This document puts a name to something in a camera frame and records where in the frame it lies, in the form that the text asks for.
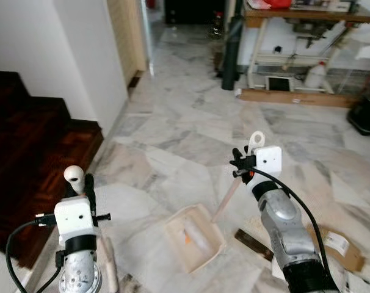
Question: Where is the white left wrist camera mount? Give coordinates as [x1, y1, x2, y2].
[54, 195, 96, 241]

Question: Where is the small dark framed panel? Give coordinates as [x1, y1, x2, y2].
[265, 76, 291, 93]

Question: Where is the light wooden door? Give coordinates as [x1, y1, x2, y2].
[107, 0, 149, 87]

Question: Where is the red item on table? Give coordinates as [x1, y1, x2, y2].
[246, 0, 293, 10]

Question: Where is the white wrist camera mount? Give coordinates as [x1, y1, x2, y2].
[253, 146, 283, 178]
[54, 195, 96, 241]

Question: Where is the beige long-handled dustpan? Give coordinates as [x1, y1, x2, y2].
[164, 131, 267, 273]

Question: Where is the dark glass bottle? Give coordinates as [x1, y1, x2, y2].
[212, 10, 226, 41]

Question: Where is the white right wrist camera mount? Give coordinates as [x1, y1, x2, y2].
[253, 146, 283, 178]

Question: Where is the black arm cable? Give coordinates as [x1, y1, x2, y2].
[245, 167, 330, 278]
[5, 213, 65, 293]

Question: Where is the white plastic jug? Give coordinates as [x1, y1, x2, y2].
[303, 60, 330, 93]

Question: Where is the black rolled mat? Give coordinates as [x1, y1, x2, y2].
[221, 15, 244, 92]

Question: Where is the dark brown wood strip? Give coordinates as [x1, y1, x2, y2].
[234, 228, 275, 262]

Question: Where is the black cabinet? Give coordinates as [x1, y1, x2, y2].
[164, 0, 227, 26]

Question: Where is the brown cardboard piece with label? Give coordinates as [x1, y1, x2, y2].
[310, 227, 366, 273]

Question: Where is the black round appliance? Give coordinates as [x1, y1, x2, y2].
[346, 70, 370, 137]

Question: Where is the dark wooden staircase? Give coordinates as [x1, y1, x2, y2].
[0, 70, 104, 270]

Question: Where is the long wooden plank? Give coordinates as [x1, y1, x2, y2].
[236, 88, 360, 110]

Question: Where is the wooden table with white frame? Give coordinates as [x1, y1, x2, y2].
[242, 0, 370, 93]

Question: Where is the white paper scrap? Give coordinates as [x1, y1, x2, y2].
[270, 258, 291, 280]

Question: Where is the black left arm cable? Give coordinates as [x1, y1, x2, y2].
[5, 213, 65, 293]

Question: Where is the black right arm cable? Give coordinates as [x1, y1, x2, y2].
[245, 167, 330, 278]

